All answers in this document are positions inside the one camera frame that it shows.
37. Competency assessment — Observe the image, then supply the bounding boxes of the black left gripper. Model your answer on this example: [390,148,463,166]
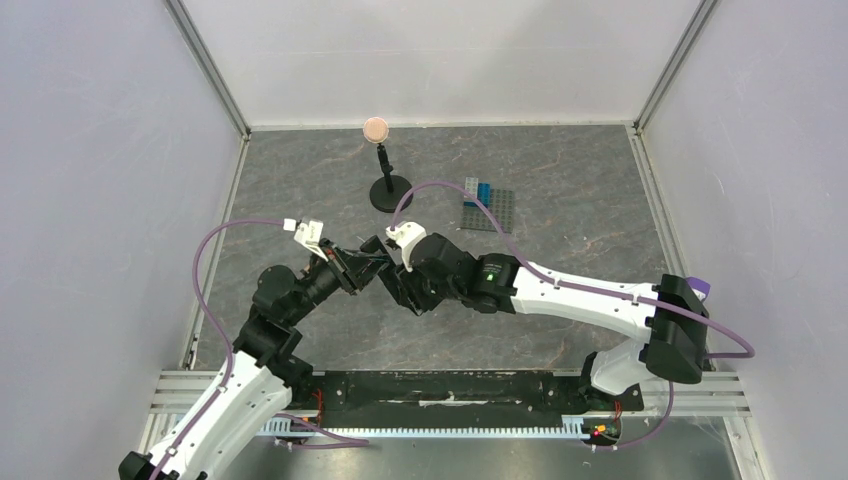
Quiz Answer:
[285,237,390,325]

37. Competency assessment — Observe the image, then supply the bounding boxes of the black remote control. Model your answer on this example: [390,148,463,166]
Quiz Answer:
[378,265,424,316]

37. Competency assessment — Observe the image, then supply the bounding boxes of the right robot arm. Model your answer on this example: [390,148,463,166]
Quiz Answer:
[387,223,708,408]

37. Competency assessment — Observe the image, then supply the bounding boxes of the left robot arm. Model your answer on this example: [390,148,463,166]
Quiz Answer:
[118,236,395,479]

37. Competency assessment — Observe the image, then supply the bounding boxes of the black stand with pink disc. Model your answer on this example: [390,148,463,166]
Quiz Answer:
[363,117,413,213]

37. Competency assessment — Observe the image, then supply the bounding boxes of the light grey lego brick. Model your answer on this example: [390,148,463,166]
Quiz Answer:
[463,177,479,205]

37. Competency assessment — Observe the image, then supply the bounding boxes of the dark grey lego baseplate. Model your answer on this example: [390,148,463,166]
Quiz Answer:
[460,188,515,234]

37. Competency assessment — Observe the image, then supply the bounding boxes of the blue lego brick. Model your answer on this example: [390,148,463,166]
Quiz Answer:
[476,182,492,208]

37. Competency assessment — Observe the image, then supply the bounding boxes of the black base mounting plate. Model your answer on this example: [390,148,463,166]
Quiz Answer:
[288,369,644,429]

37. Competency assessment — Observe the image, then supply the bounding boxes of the purple box device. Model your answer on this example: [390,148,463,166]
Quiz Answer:
[686,276,711,300]

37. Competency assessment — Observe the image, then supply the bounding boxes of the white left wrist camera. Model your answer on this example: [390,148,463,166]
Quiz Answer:
[283,218,327,260]

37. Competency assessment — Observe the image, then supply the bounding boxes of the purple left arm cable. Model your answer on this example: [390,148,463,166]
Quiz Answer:
[148,218,369,480]

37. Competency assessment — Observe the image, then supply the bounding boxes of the white cable duct strip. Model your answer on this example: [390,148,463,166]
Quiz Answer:
[254,415,624,440]

